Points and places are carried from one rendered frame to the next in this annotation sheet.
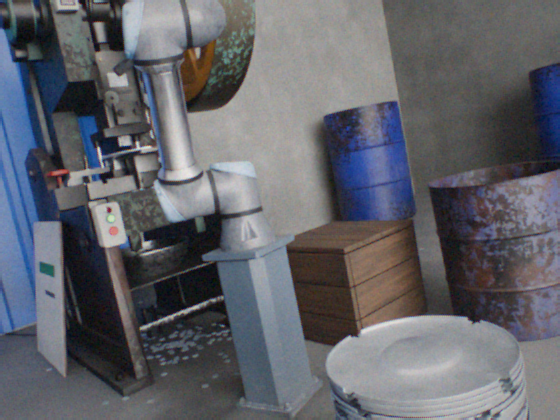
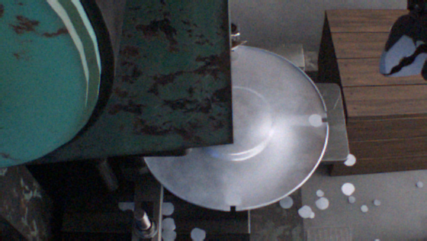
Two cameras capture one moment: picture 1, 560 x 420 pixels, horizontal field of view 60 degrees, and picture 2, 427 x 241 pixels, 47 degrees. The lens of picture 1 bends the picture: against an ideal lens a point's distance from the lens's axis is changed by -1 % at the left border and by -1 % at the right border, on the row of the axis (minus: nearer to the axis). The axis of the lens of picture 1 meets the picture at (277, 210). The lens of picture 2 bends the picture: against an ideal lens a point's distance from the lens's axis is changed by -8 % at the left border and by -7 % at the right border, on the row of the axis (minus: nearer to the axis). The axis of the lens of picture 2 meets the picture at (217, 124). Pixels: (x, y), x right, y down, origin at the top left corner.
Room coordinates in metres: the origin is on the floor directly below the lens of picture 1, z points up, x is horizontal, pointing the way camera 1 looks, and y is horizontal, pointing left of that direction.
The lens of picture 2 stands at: (1.61, 0.79, 1.45)
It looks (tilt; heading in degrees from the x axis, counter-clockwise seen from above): 58 degrees down; 311
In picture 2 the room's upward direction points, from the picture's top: 5 degrees counter-clockwise
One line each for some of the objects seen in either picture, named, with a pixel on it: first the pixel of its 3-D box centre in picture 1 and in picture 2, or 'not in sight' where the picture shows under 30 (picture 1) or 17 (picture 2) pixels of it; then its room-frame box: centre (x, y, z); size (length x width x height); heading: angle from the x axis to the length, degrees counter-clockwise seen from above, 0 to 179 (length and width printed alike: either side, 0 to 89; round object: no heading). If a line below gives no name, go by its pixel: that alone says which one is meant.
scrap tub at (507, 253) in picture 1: (505, 246); not in sight; (1.53, -0.70, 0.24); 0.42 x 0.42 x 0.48
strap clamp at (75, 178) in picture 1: (85, 170); (145, 232); (1.87, 0.68, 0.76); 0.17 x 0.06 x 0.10; 127
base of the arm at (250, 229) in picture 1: (244, 226); not in sight; (1.33, 0.10, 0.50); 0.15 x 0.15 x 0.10
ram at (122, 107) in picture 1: (115, 89); not in sight; (1.94, 0.52, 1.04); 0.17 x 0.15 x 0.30; 37
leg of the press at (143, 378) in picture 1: (69, 254); not in sight; (1.92, 0.84, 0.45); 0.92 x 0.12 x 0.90; 37
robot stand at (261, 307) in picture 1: (264, 322); not in sight; (1.33, 0.10, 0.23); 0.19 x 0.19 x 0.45; 56
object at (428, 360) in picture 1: (418, 353); not in sight; (0.72, -0.17, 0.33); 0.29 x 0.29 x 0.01
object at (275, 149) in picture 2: (138, 151); (232, 120); (1.87, 0.47, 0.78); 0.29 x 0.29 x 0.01
